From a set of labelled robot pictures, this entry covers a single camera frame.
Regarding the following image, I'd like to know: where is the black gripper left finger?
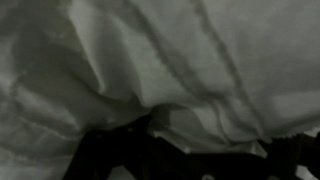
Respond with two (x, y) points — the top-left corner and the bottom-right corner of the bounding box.
(134, 114), (152, 133)

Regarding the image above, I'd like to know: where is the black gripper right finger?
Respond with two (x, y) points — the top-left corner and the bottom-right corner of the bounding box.
(259, 133), (320, 157)

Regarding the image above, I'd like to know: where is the white duvet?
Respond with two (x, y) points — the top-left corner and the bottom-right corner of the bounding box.
(0, 0), (320, 180)

